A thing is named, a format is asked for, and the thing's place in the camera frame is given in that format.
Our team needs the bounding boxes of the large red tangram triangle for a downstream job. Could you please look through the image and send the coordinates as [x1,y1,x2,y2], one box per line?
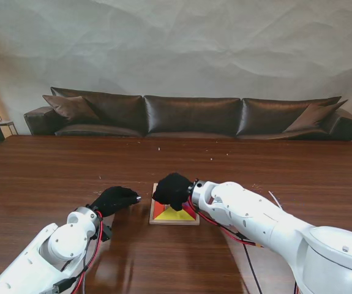
[181,202,197,221]

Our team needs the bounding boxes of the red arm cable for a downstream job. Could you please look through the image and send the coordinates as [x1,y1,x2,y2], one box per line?
[187,195,264,248]
[61,209,105,294]

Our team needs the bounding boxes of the large yellow tangram triangle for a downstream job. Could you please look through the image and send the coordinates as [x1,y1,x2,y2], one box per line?
[154,205,194,222]

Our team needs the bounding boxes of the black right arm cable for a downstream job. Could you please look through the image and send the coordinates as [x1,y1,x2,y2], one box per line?
[243,243,262,294]

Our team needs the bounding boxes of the orange tangram parallelogram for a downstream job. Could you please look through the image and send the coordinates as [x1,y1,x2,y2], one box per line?
[152,200,167,220]

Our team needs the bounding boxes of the brown sofa cushion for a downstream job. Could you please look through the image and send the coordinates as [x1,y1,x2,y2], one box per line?
[42,94,103,125]
[282,99,349,133]

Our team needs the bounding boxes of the red left arm cable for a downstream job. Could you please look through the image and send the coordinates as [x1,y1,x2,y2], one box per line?
[61,209,105,294]

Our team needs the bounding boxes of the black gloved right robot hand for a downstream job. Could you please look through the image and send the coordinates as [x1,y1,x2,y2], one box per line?
[152,172,195,212]

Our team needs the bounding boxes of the square wooden tangram tray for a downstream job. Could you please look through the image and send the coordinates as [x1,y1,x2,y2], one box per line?
[149,183,201,227]

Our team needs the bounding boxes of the dark brown leather sofa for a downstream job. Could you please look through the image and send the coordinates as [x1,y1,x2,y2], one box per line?
[23,86,352,142]

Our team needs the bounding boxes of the small side table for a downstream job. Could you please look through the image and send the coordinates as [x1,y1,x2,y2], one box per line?
[0,115,20,137]

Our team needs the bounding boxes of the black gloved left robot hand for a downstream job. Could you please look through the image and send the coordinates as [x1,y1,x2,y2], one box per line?
[89,186,142,219]

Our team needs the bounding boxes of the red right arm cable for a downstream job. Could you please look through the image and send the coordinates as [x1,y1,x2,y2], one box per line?
[187,195,264,248]

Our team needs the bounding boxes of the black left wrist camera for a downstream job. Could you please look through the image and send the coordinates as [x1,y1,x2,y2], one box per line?
[99,225,113,243]

